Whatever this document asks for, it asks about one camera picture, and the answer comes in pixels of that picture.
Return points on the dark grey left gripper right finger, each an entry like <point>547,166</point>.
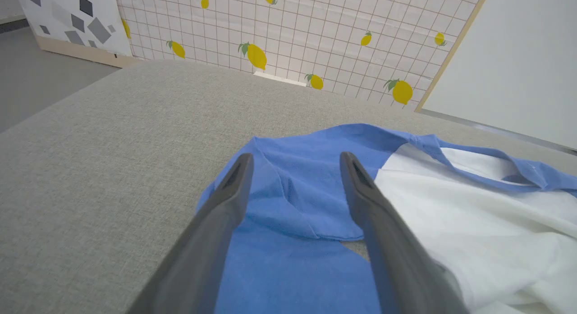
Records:
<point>392,242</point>

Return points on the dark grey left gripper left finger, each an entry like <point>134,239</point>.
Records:
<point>212,233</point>

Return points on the blue and white shirt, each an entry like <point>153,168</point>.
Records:
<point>297,188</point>

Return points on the white board partition on stand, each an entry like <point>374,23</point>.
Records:
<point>518,57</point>

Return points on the lemon print tile partition panel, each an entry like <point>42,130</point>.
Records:
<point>315,30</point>

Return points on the grey diamond pattern panel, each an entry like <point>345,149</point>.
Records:
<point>67,16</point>

